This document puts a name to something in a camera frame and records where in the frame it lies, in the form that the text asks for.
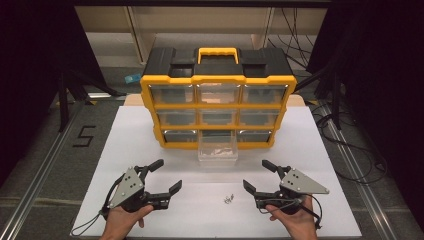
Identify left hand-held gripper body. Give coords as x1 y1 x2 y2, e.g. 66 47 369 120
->
107 165 171 214

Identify left hand-held gripper cable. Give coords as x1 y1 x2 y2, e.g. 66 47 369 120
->
70 173 128 237

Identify clear plastic pulled drawer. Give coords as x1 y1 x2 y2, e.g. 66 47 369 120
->
198 134 239 168

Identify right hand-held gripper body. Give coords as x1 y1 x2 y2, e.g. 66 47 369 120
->
253 167 331 215

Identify black tripod stand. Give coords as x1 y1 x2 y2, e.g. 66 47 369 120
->
56 68 128 133
294 63 344 131

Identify white table mat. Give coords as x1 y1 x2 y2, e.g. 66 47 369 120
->
70 104 363 238

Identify black hanging cables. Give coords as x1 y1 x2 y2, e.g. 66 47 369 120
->
268 8 316 68

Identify metal floor rail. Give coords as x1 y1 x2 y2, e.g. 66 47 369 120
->
319 103 399 240
0 99 88 240

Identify black floor cables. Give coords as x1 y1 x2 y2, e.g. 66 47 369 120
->
313 103 389 185

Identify beige shelf unit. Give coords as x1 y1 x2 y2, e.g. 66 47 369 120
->
74 5 328 69

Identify yellow black drawer organizer cabinet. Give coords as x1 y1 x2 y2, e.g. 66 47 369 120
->
139 46 298 150

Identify set of clear cabinet drawers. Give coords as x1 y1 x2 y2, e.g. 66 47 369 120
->
148 83 289 144

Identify person's right hand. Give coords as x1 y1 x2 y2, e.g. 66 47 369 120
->
265 195 319 240

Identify person's left hand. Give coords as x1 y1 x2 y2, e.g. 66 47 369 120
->
99 203 155 240

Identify right hand-held gripper cable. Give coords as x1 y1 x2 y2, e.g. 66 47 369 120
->
256 195 324 231

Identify hand-held gripper cable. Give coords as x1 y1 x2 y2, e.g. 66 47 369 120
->
70 173 128 237
256 195 324 231

